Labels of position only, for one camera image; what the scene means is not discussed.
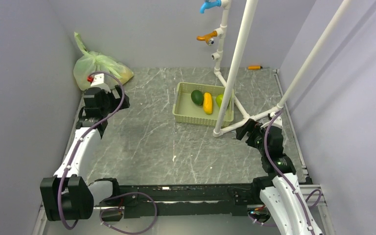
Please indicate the dark green fake avocado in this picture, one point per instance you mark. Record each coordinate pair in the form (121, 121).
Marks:
(197, 97)

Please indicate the light green fake pear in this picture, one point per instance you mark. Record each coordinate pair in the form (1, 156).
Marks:
(218, 100)

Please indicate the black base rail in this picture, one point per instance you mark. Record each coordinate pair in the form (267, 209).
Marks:
(191, 199)

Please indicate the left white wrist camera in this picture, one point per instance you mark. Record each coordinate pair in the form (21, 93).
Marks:
(99, 80)

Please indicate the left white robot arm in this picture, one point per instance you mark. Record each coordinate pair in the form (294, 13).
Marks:
(65, 195)

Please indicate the orange handled screwdriver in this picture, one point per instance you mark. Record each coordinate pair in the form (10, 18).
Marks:
(253, 68)

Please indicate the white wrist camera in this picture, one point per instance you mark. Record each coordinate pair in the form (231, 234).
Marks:
(99, 80)
(275, 119)

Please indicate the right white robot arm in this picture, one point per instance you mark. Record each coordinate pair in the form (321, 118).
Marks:
(279, 191)

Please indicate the pale green plastic basket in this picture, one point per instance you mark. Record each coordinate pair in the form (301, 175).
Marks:
(185, 111)

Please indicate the blue plastic faucet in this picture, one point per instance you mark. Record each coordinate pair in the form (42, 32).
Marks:
(208, 4)

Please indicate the orange plastic faucet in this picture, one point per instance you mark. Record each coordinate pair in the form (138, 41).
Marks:
(208, 38)

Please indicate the yellow fake mango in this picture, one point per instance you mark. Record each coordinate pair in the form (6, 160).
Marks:
(208, 104)

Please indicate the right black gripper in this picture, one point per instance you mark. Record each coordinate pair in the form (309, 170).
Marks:
(251, 126)

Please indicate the light green plastic bag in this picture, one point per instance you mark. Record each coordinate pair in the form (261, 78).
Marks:
(92, 61)

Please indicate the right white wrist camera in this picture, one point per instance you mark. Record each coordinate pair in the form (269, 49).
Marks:
(275, 119)

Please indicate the white PVC pipe frame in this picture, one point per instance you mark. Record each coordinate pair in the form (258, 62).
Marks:
(244, 30)

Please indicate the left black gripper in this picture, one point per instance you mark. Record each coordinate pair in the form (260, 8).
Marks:
(115, 101)

